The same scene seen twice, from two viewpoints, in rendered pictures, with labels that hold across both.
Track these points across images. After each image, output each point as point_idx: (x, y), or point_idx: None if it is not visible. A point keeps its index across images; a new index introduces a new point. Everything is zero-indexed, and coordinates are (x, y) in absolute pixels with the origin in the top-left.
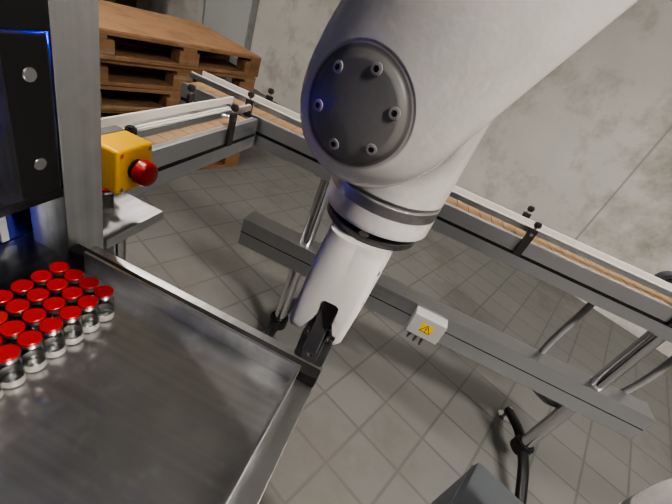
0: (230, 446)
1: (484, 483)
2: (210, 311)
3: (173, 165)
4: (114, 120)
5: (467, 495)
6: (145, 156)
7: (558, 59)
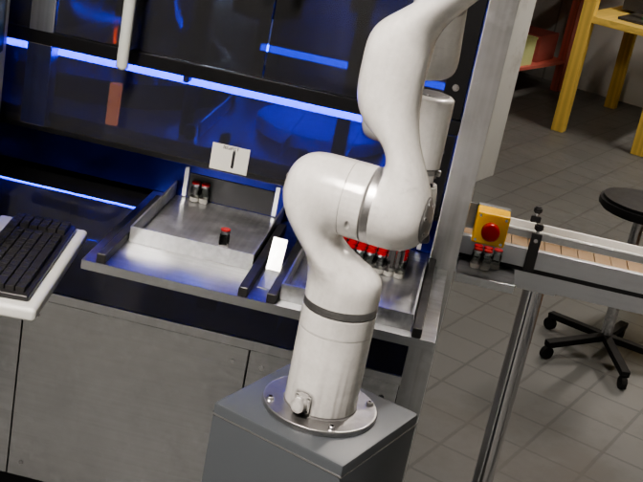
0: None
1: (401, 410)
2: (435, 305)
3: (586, 284)
4: (561, 231)
5: (386, 400)
6: (500, 225)
7: None
